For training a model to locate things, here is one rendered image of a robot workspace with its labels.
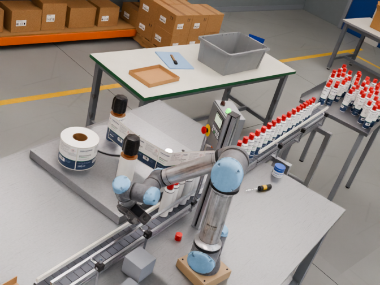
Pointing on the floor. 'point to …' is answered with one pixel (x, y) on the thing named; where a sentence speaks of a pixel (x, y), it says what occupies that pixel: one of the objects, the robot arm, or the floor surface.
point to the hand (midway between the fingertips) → (138, 222)
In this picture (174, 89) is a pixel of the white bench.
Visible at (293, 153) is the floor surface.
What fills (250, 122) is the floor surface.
